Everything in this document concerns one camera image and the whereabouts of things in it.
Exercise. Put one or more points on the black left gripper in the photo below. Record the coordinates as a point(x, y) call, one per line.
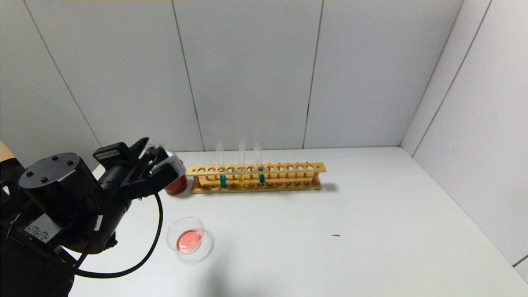
point(108, 154)

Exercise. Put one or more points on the test tube with teal-blue pigment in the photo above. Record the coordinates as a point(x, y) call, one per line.
point(223, 181)
point(261, 179)

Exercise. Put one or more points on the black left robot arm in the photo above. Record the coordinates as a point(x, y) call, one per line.
point(53, 185)

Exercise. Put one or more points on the test tube with yellow pigment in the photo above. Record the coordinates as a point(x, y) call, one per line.
point(241, 180)

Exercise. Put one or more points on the wooden test tube rack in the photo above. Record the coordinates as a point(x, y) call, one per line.
point(288, 188)

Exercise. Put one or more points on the dark red cup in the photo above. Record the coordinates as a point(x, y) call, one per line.
point(178, 186)

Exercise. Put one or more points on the clear glass dish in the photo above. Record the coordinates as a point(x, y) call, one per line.
point(189, 243)

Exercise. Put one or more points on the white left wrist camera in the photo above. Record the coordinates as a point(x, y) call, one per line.
point(175, 163)

